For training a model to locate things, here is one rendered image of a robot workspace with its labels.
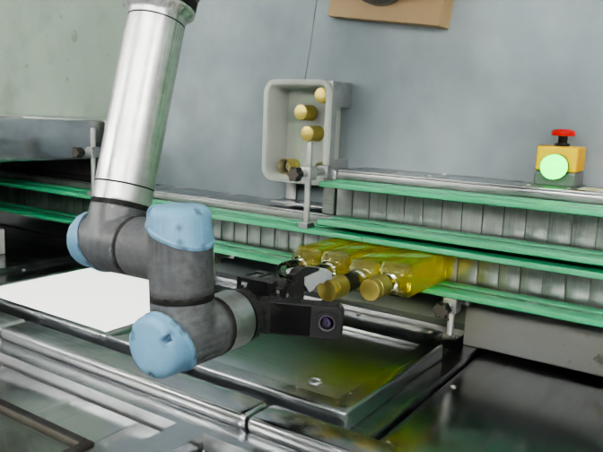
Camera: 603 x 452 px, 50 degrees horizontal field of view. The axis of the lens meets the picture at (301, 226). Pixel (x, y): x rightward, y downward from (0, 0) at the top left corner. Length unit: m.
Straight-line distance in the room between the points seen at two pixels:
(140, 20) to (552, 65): 0.76
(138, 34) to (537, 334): 0.82
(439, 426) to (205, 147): 1.01
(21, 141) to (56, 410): 0.96
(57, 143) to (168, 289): 1.19
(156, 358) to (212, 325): 0.07
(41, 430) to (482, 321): 0.75
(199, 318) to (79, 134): 1.25
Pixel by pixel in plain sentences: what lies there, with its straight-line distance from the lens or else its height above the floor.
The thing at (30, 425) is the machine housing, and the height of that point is 1.53.
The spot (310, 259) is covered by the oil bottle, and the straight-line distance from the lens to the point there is 1.13.
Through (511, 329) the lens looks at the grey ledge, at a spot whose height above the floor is 0.88.
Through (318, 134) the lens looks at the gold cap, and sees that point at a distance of 1.45.
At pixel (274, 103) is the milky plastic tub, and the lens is 1.49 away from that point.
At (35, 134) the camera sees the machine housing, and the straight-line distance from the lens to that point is 1.85.
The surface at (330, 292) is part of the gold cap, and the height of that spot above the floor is 1.19.
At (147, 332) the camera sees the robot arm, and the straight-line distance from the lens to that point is 0.74.
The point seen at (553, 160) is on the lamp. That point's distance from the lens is 1.20.
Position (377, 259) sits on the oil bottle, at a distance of 1.10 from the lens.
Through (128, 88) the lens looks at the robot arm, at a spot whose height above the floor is 1.45.
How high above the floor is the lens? 2.02
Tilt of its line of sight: 55 degrees down
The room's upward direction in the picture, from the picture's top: 102 degrees counter-clockwise
